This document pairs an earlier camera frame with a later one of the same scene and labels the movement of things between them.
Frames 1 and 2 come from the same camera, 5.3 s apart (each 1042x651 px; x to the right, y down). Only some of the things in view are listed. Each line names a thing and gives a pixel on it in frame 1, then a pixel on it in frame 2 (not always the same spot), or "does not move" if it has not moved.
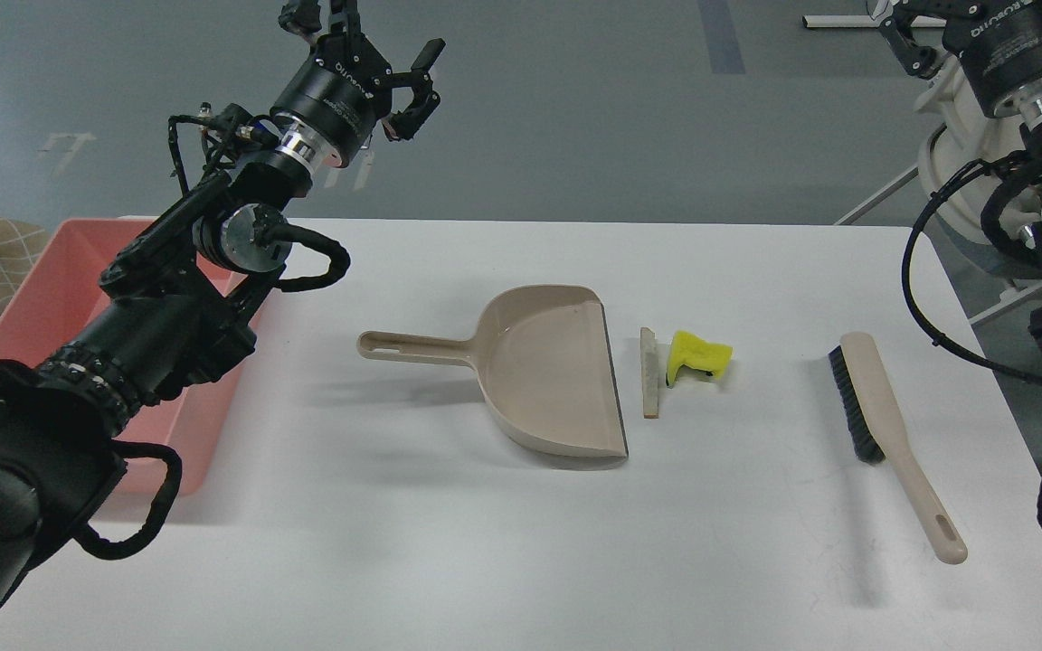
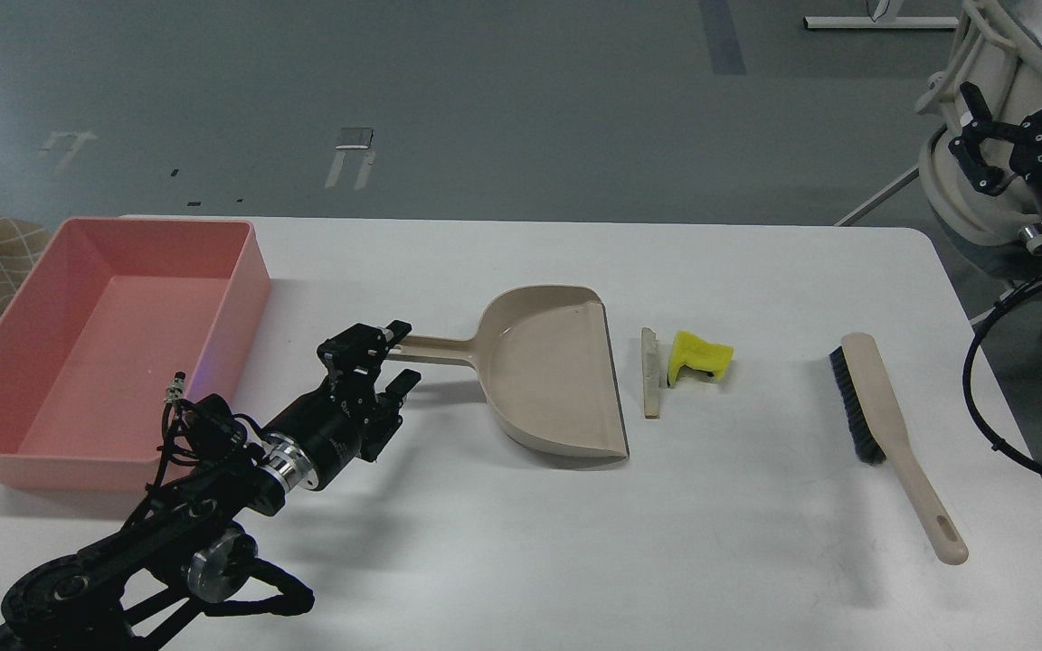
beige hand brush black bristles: x=877 y=434 does not move
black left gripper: x=343 y=94 → x=315 y=443
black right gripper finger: x=921 y=61 → x=977 y=126
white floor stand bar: x=838 y=21 does not move
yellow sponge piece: x=688 y=348 does not move
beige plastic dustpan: x=544 y=356 does not move
